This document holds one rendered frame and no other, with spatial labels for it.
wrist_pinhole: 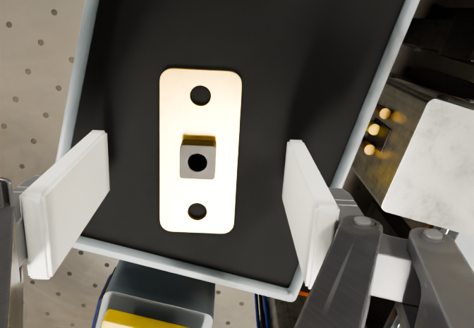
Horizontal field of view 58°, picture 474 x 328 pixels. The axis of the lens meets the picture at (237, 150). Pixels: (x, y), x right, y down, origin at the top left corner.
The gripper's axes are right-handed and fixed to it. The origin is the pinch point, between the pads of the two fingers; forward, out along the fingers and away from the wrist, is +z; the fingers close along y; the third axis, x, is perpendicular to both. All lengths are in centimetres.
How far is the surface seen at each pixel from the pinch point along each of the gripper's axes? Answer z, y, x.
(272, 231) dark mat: 4.1, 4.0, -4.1
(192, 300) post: 7.0, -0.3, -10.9
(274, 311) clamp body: 22.1, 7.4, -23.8
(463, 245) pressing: 20.0, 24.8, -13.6
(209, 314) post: 6.2, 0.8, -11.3
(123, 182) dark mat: 4.1, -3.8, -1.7
